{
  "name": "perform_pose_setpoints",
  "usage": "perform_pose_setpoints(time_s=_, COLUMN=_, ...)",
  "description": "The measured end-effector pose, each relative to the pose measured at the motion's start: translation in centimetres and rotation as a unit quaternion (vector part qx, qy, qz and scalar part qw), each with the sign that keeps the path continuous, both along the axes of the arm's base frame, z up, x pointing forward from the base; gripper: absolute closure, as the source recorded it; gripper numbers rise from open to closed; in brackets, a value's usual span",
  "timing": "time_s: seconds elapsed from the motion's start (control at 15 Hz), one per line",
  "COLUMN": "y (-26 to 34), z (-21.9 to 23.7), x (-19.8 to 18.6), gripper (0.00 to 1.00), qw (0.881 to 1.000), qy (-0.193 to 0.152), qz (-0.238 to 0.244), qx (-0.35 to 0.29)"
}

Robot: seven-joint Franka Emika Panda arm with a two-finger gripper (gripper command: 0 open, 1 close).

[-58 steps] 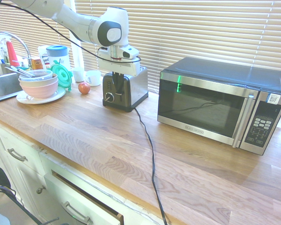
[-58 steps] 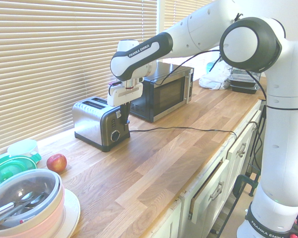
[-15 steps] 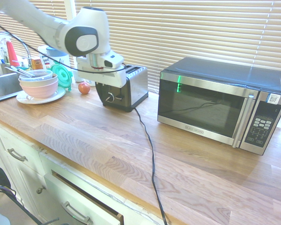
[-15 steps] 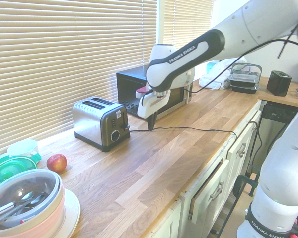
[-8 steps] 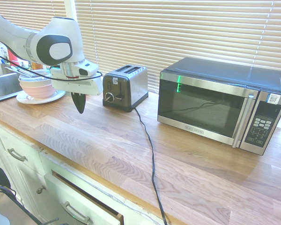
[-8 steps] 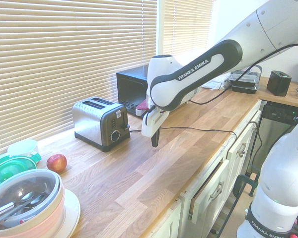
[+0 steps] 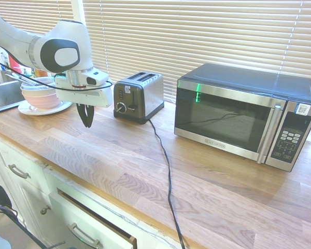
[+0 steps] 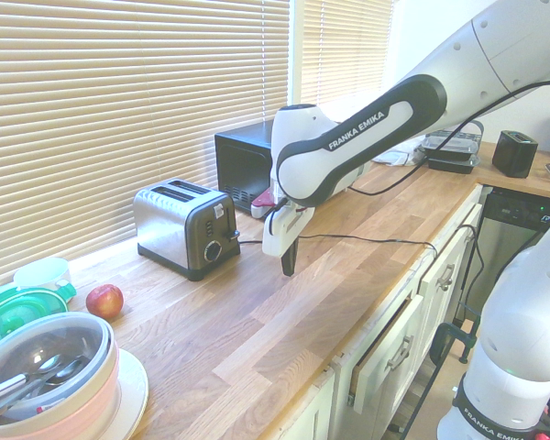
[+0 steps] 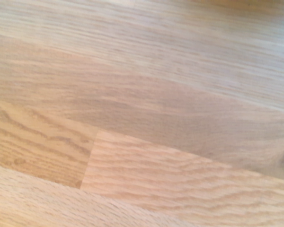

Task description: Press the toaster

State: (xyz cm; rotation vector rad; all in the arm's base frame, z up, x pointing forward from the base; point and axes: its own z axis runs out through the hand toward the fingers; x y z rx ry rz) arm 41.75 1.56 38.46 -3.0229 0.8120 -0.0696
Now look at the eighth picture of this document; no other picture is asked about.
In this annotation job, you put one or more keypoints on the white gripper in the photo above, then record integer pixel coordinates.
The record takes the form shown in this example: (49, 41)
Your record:
(282, 231)

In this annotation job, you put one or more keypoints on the stainless steel two-slot toaster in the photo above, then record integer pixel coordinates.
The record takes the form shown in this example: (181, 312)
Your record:
(165, 224)

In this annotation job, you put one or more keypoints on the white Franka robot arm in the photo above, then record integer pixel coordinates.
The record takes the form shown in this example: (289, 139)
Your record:
(371, 137)

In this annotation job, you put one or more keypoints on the black and steel microwave oven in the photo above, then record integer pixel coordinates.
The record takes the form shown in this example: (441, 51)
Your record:
(243, 160)

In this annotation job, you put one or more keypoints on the open white drawer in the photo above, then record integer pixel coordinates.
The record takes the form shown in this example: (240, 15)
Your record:
(385, 339)

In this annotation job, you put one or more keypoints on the white plastic bag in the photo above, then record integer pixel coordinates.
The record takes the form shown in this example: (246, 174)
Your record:
(399, 153)

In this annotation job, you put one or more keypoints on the white drawer front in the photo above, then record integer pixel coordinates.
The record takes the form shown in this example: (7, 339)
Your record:
(444, 247)

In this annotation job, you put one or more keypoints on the white kitchen cabinet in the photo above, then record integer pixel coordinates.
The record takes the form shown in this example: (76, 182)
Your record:
(321, 412)

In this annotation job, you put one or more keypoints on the black C-clamp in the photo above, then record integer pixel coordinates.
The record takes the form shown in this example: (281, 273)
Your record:
(447, 334)

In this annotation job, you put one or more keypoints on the black plastic food container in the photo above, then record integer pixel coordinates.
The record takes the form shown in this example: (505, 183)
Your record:
(454, 144)
(454, 164)

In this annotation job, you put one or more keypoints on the red apple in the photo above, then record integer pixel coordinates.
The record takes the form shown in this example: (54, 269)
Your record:
(104, 301)

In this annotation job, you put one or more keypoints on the white plate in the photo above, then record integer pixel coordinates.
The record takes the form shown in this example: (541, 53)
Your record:
(133, 389)

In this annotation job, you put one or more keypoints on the stainless steel dishwasher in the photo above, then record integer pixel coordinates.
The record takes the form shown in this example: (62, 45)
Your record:
(509, 238)

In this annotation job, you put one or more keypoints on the beige window blind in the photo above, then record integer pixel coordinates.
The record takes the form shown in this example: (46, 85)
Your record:
(348, 46)
(119, 114)

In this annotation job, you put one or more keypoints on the pink bowl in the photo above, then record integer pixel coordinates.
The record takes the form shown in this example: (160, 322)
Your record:
(105, 394)

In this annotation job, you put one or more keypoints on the small black box appliance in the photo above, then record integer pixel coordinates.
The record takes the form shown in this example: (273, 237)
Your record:
(513, 156)

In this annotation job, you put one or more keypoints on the green plastic lid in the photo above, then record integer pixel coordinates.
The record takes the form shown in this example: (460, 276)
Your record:
(18, 316)

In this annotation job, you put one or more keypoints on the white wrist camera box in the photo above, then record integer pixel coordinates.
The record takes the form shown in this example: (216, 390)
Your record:
(260, 212)

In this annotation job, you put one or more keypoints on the dark red camera mount bracket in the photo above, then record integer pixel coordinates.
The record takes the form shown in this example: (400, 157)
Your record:
(263, 198)

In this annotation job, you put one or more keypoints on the black metal stand frame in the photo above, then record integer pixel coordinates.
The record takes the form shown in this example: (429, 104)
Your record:
(421, 394)

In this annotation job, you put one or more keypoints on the white window frame post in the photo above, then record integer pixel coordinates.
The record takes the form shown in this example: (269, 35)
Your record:
(296, 46)

